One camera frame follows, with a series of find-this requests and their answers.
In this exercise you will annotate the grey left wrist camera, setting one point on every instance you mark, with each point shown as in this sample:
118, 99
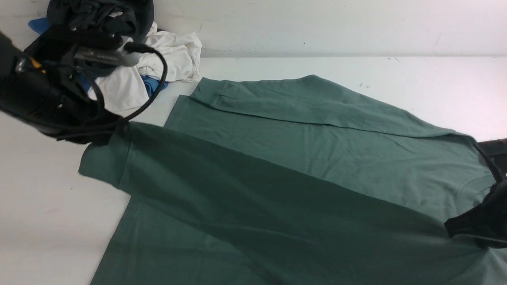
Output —
117, 56

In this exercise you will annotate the white crumpled garment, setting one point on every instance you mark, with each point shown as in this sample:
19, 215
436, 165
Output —
124, 89

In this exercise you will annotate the black crumpled garment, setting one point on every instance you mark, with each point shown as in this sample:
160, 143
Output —
132, 18

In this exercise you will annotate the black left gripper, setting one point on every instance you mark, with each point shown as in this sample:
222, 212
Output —
40, 87

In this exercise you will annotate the blue crumpled garment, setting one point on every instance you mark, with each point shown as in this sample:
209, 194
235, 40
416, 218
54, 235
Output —
40, 25

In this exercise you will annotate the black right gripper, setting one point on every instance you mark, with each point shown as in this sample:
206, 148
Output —
487, 222

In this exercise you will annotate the green long-sleeve top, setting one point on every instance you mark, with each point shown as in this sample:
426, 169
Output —
292, 182

